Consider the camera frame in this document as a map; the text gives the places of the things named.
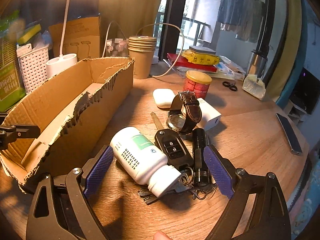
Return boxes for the torn cardboard box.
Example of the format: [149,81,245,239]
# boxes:
[1,57,135,191]

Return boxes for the black mini flashlight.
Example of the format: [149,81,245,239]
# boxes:
[192,128,210,187]

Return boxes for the white pill bottle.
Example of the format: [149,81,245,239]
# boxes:
[110,127,181,198]

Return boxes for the black car key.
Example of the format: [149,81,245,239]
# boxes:
[150,112,194,171]

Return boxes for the white usb charger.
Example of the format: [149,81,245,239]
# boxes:
[197,98,221,131]

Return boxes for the brown leather wristwatch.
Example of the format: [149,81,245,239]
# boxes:
[167,90,202,135]

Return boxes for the red can yellow lid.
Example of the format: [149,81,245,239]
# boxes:
[183,70,212,99]

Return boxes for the white earbuds case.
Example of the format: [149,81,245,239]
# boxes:
[152,88,175,109]

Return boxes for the green tissue package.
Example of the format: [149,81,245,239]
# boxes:
[0,11,27,113]

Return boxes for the white woven plastic basket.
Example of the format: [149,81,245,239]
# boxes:
[16,43,49,94]

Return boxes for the black smartphone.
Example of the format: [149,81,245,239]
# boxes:
[276,113,303,156]

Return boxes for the white desk lamp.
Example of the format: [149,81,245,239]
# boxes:
[46,0,86,78]

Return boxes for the yellow green sponge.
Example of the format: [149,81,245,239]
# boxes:
[17,24,41,46]

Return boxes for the brown lamp packaging box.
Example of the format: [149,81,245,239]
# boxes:
[63,16,101,61]

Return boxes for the crumpled tissue pack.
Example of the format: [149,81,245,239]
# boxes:
[242,74,266,100]

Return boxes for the black scissors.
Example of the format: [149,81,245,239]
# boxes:
[222,81,238,92]

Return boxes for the clear plastic container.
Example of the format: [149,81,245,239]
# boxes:
[105,38,129,57]

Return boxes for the white papers pile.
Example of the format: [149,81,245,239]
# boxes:
[216,56,246,81]

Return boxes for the steel thermos flask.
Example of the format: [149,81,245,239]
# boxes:
[246,50,267,78]

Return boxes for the stack of paper cups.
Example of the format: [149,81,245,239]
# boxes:
[128,36,157,79]

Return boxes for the yellow patterned box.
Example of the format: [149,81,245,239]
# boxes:
[181,49,220,66]

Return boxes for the hanging clothes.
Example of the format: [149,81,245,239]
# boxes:
[217,0,265,43]

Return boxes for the white charging cable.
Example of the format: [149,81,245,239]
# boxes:
[101,20,185,78]

